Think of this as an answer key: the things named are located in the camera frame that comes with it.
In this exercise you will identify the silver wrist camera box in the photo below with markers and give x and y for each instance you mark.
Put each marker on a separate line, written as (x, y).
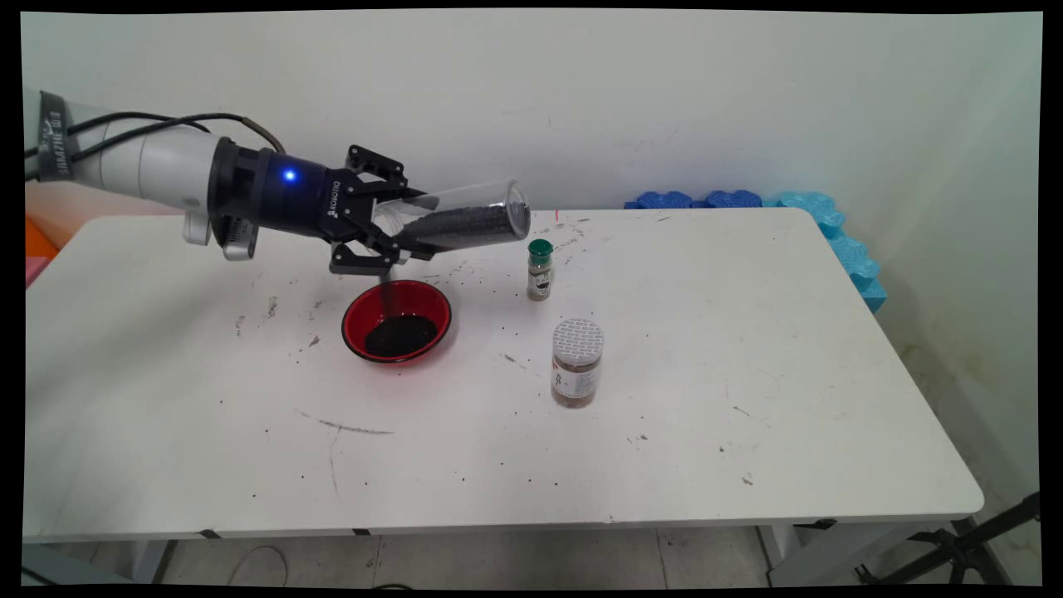
(239, 241)

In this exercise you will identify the clear jar with black seeds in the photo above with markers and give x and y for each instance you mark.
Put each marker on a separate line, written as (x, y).
(482, 224)

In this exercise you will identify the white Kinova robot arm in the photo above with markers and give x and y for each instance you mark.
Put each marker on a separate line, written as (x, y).
(166, 166)

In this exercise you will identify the dark blue foam piece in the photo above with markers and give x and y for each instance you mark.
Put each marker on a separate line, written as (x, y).
(664, 200)
(732, 199)

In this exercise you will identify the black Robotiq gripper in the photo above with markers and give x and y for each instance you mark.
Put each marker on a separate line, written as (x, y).
(282, 195)

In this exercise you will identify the red bowl with black seeds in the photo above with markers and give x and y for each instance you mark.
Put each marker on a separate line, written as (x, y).
(390, 299)

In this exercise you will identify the black tripod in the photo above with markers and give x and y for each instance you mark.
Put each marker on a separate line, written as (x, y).
(955, 548)

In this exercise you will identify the orange pink board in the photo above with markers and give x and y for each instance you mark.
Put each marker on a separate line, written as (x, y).
(37, 241)

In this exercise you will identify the white-lidded brown spice jar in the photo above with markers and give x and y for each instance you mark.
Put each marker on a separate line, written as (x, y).
(577, 365)

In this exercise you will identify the green-capped small spice bottle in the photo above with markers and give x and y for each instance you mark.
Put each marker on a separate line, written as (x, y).
(540, 274)

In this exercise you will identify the light blue foam mat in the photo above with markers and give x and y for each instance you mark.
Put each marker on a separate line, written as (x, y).
(855, 257)

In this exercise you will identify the white table leg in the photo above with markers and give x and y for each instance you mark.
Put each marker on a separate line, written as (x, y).
(149, 561)

